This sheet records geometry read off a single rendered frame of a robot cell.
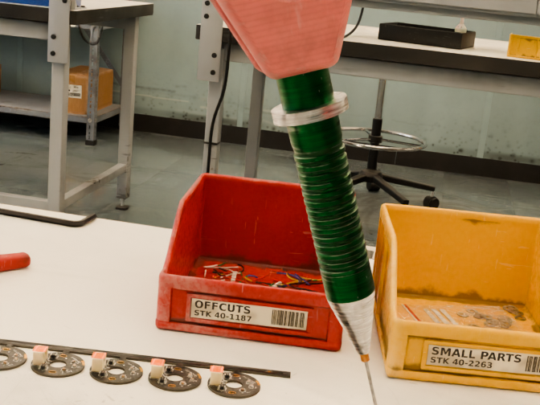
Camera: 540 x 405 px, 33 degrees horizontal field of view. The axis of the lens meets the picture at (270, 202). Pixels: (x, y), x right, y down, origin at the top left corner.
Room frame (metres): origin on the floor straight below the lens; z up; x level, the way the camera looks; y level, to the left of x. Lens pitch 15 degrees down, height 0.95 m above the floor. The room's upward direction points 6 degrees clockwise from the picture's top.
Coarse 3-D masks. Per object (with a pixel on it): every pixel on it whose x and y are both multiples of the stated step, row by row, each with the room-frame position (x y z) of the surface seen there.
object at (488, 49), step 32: (352, 0) 2.47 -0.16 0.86; (224, 32) 2.52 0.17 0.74; (224, 64) 2.57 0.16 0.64; (352, 64) 2.50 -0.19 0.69; (384, 64) 2.49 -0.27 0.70; (416, 64) 2.47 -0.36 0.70; (448, 64) 2.42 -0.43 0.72; (480, 64) 2.41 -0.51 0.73; (512, 64) 2.39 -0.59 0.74; (256, 96) 3.15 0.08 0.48; (256, 128) 3.15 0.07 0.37; (256, 160) 3.16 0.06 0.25
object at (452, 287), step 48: (384, 240) 0.51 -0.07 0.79; (432, 240) 0.53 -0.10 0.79; (480, 240) 0.53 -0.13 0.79; (528, 240) 0.53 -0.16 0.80; (384, 288) 0.48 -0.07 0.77; (432, 288) 0.53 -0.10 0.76; (480, 288) 0.53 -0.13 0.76; (528, 288) 0.53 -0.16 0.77; (384, 336) 0.46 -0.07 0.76; (432, 336) 0.42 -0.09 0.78; (480, 336) 0.42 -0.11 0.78; (528, 336) 0.42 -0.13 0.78; (480, 384) 0.42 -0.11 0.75; (528, 384) 0.42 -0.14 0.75
